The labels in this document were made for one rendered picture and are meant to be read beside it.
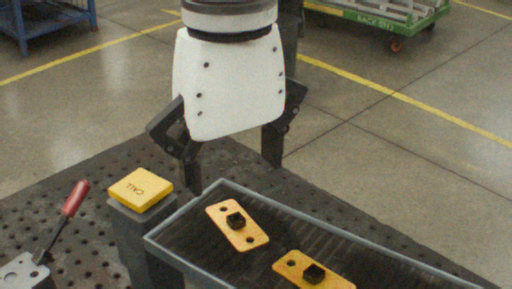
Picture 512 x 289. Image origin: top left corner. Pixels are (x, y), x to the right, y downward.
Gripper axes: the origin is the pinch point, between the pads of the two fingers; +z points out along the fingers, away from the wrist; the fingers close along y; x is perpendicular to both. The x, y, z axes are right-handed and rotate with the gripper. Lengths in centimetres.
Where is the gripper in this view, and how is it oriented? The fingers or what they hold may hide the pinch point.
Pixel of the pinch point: (232, 167)
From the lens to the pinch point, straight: 52.5
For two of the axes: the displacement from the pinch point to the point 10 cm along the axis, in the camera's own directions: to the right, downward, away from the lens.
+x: 5.1, 4.6, -7.3
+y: -8.6, 2.7, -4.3
